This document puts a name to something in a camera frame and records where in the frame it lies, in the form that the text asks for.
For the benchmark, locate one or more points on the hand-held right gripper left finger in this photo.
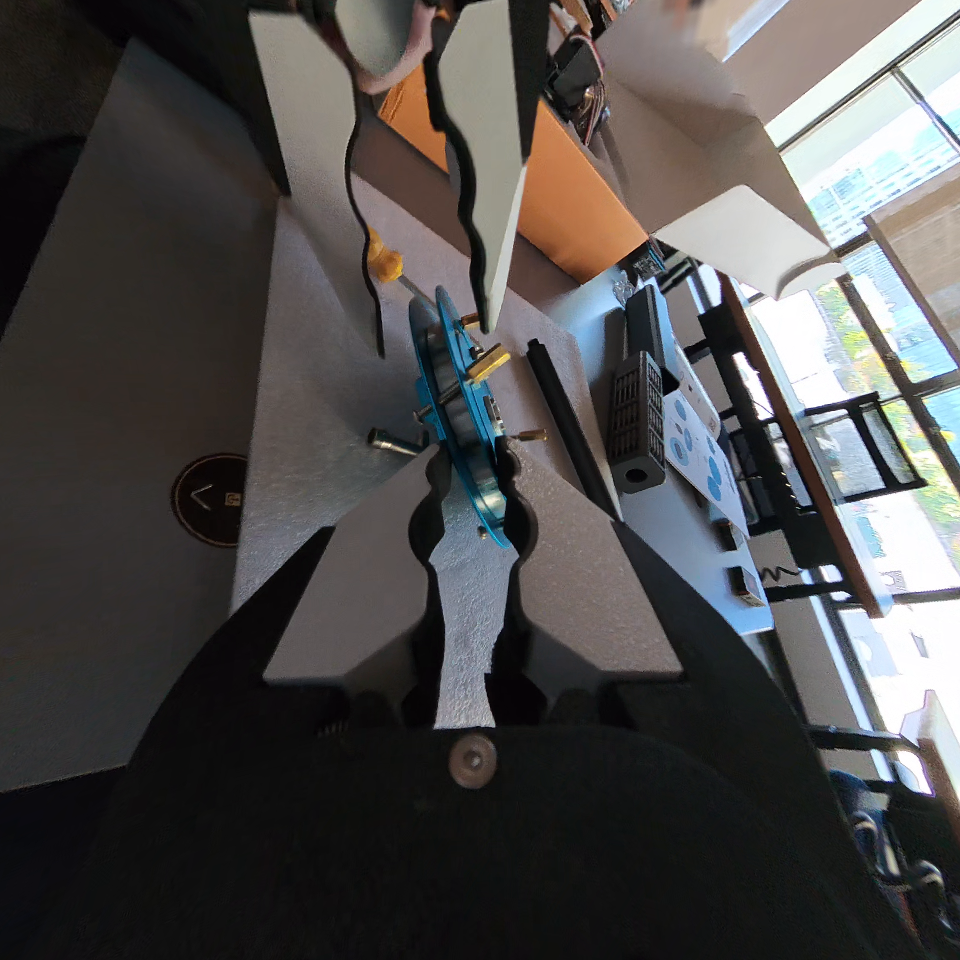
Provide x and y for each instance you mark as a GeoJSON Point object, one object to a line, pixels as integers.
{"type": "Point", "coordinates": [352, 600]}

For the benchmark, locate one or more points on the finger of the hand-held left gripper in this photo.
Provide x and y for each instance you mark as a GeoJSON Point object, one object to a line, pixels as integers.
{"type": "Point", "coordinates": [315, 150]}
{"type": "Point", "coordinates": [487, 150]}

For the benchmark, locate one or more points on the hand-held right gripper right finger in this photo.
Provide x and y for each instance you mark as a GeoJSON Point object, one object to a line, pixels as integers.
{"type": "Point", "coordinates": [592, 600]}

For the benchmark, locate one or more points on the black electric screwdriver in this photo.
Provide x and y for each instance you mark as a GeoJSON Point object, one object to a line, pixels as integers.
{"type": "Point", "coordinates": [570, 435]}

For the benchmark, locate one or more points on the blue round metal base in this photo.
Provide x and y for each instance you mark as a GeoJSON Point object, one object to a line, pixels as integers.
{"type": "Point", "coordinates": [480, 427]}

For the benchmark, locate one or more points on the black round desk badge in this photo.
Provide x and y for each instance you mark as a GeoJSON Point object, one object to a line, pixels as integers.
{"type": "Point", "coordinates": [210, 499]}

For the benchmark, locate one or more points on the grey desk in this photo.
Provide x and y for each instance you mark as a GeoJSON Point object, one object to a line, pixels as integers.
{"type": "Point", "coordinates": [112, 337]}

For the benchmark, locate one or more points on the orange cardboard box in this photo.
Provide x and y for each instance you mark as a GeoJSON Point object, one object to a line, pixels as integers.
{"type": "Point", "coordinates": [570, 187]}

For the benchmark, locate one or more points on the white foam sheet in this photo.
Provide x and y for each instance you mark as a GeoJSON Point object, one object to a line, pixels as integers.
{"type": "Point", "coordinates": [330, 450]}

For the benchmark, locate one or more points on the small black part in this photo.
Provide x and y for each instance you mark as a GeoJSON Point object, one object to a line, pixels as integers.
{"type": "Point", "coordinates": [746, 586]}

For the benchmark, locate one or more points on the metal cross wrench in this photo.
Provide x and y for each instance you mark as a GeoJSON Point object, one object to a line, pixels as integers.
{"type": "Point", "coordinates": [394, 442]}

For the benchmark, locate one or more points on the black screwdriver bit holder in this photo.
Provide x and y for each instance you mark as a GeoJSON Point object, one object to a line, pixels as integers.
{"type": "Point", "coordinates": [636, 420]}

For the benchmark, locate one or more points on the clear plastic bag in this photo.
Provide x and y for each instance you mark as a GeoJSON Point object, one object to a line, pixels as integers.
{"type": "Point", "coordinates": [637, 274]}

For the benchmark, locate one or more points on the instruction sheet blue prints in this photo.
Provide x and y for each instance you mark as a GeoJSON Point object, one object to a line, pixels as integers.
{"type": "Point", "coordinates": [701, 435]}

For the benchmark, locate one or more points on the dark grey case sleeve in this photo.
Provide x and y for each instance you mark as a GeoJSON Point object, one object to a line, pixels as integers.
{"type": "Point", "coordinates": [643, 319]}

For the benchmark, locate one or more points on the black mesh chair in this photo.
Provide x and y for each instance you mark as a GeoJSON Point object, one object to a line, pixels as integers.
{"type": "Point", "coordinates": [862, 450]}

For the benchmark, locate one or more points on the dark blue office chair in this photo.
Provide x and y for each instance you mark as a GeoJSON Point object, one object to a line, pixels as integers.
{"type": "Point", "coordinates": [885, 840]}

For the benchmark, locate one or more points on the wooden table black frame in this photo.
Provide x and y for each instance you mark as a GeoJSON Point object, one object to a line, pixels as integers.
{"type": "Point", "coordinates": [795, 450]}

